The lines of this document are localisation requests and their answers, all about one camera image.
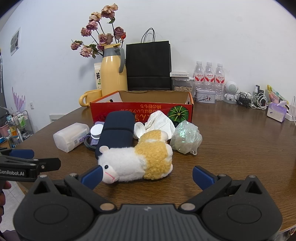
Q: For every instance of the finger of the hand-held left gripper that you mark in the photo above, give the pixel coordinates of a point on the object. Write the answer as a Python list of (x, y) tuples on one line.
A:
[(22, 154), (46, 163)]

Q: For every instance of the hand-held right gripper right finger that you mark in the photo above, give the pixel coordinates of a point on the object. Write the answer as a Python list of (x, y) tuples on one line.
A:
[(203, 178)]

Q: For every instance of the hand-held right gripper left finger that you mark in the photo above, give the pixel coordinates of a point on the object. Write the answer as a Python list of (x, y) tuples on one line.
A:
[(92, 178)]

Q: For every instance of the translucent white plastic box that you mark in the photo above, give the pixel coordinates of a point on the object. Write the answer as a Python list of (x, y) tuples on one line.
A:
[(69, 136)]

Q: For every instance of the white and yellow plush alpaca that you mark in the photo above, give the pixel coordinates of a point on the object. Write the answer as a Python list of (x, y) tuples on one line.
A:
[(129, 162)]

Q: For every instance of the iridescent bath puff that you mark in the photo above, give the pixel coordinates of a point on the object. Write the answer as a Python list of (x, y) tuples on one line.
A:
[(185, 136)]

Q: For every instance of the navy blue case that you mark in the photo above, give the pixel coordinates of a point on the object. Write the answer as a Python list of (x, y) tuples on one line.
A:
[(115, 129)]

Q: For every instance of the purple knitted cloth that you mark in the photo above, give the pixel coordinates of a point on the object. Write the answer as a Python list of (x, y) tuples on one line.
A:
[(99, 123)]

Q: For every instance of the red cardboard box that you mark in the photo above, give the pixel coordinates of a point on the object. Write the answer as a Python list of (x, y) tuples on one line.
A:
[(138, 109)]

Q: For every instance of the person's left hand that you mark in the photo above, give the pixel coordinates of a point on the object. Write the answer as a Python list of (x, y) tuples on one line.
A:
[(6, 185)]

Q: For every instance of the white scalloped round lid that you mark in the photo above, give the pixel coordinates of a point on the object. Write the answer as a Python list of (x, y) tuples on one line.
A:
[(95, 134), (99, 128)]

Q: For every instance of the white bottle cap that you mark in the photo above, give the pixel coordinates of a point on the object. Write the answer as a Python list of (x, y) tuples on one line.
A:
[(139, 129)]

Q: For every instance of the yellow mug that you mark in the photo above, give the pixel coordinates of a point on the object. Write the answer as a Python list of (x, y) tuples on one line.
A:
[(93, 97)]

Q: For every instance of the grey tin box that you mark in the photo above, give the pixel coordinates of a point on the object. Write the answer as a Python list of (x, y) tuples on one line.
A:
[(205, 96)]

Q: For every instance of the white robot toy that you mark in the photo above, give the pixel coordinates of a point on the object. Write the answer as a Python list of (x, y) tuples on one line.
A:
[(230, 89)]

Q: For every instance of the clear container of nuts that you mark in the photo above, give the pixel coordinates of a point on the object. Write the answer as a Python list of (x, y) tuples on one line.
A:
[(182, 85)]

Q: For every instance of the purple tissue pack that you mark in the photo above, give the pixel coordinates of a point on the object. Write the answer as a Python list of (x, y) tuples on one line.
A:
[(276, 113)]

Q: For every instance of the white milk carton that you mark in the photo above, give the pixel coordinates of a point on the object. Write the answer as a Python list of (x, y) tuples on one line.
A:
[(98, 76)]

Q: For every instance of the black power adapter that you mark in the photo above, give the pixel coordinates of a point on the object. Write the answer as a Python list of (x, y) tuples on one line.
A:
[(257, 89)]

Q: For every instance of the yellow thermos jug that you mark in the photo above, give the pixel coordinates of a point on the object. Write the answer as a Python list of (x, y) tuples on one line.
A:
[(113, 74)]

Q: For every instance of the white flat box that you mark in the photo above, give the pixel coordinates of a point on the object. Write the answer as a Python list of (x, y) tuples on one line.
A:
[(178, 74)]

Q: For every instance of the white charging dock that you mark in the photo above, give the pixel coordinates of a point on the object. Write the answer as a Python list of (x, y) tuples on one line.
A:
[(291, 113)]

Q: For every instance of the colourful snack packet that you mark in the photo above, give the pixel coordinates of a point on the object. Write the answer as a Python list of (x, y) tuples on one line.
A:
[(276, 95)]

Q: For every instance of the black paper bag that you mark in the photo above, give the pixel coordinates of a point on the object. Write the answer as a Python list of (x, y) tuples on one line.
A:
[(148, 64)]

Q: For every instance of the dried pink roses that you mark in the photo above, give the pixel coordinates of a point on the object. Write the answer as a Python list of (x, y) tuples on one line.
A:
[(107, 38)]

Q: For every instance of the white wall vent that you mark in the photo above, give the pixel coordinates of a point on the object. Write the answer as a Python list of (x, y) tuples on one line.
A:
[(57, 117)]

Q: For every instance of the white wall socket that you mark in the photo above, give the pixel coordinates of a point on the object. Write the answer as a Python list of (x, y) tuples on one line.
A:
[(32, 105)]

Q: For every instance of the wall poster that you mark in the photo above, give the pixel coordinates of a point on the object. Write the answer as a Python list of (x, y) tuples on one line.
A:
[(15, 41)]

